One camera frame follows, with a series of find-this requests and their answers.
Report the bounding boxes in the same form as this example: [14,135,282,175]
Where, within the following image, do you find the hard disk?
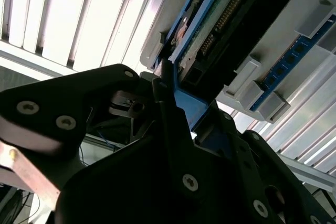
[151,0,317,156]

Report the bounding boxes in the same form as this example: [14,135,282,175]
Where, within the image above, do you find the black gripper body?
[54,133,313,224]

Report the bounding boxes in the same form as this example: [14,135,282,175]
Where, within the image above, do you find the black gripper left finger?
[0,60,208,198]

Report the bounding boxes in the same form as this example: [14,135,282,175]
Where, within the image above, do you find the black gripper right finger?
[199,100,336,224]

